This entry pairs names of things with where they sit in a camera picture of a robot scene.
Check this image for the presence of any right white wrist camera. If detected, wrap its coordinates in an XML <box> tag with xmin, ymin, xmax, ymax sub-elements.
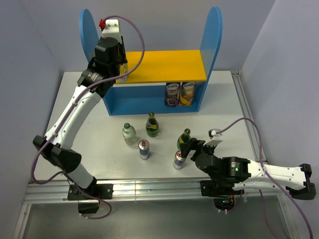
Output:
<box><xmin>204</xmin><ymin>129</ymin><xmax>223</xmax><ymax>147</ymax></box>

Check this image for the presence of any purple juice carton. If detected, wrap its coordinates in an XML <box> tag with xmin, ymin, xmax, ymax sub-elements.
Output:
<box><xmin>164</xmin><ymin>82</ymin><xmax>180</xmax><ymax>107</ymax></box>

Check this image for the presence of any aluminium side rail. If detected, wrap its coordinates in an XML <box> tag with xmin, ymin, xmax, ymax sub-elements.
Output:
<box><xmin>231</xmin><ymin>71</ymin><xmax>260</xmax><ymax>160</ymax></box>

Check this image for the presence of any Red Bull can right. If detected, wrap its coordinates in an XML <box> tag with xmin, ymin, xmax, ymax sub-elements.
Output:
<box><xmin>173</xmin><ymin>150</ymin><xmax>186</xmax><ymax>169</ymax></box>

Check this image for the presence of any aluminium mounting rail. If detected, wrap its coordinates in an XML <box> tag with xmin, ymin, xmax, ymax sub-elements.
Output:
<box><xmin>23</xmin><ymin>178</ymin><xmax>285</xmax><ymax>205</ymax></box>

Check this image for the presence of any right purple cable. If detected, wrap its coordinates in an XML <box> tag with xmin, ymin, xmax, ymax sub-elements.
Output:
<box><xmin>211</xmin><ymin>117</ymin><xmax>314</xmax><ymax>239</ymax></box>

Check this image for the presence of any green glass bottle right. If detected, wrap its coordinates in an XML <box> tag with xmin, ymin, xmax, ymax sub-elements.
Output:
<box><xmin>177</xmin><ymin>128</ymin><xmax>191</xmax><ymax>150</ymax></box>

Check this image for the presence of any Red Bull can left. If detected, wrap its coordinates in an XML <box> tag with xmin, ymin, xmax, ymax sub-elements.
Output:
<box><xmin>138</xmin><ymin>139</ymin><xmax>150</xmax><ymax>160</ymax></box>

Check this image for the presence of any yellow pineapple juice carton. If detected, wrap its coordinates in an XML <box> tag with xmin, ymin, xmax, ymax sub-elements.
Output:
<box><xmin>179</xmin><ymin>82</ymin><xmax>196</xmax><ymax>106</ymax></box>

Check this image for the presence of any green glass bottle rear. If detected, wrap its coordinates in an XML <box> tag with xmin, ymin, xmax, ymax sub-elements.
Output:
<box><xmin>146</xmin><ymin>112</ymin><xmax>159</xmax><ymax>137</ymax></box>

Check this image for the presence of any clear water bottle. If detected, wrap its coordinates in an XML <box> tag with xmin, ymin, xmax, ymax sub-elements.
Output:
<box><xmin>117</xmin><ymin>63</ymin><xmax>128</xmax><ymax>83</ymax></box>
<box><xmin>122</xmin><ymin>122</ymin><xmax>137</xmax><ymax>144</ymax></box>

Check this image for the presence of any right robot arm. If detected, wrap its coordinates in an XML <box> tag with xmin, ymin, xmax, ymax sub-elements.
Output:
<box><xmin>180</xmin><ymin>138</ymin><xmax>317</xmax><ymax>201</ymax></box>

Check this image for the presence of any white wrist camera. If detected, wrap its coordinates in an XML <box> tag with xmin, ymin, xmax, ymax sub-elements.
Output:
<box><xmin>99</xmin><ymin>19</ymin><xmax>122</xmax><ymax>42</ymax></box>
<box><xmin>204</xmin><ymin>129</ymin><xmax>223</xmax><ymax>147</ymax></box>

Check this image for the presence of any red bull can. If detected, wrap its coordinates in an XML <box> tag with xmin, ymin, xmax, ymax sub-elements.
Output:
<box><xmin>173</xmin><ymin>150</ymin><xmax>186</xmax><ymax>169</ymax></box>
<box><xmin>138</xmin><ymin>139</ymin><xmax>150</xmax><ymax>160</ymax></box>

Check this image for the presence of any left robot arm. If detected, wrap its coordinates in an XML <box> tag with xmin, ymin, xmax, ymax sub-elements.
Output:
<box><xmin>33</xmin><ymin>37</ymin><xmax>127</xmax><ymax>199</ymax></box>

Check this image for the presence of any blue and yellow shelf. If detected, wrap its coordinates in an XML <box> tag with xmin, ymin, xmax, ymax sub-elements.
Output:
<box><xmin>79</xmin><ymin>7</ymin><xmax>223</xmax><ymax>116</ymax></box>

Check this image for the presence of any green glass bottle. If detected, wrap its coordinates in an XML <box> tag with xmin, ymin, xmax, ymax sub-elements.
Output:
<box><xmin>146</xmin><ymin>112</ymin><xmax>159</xmax><ymax>137</ymax></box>
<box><xmin>177</xmin><ymin>128</ymin><xmax>191</xmax><ymax>150</ymax></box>

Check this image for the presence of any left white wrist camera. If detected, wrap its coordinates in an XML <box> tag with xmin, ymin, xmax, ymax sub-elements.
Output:
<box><xmin>99</xmin><ymin>19</ymin><xmax>122</xmax><ymax>42</ymax></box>

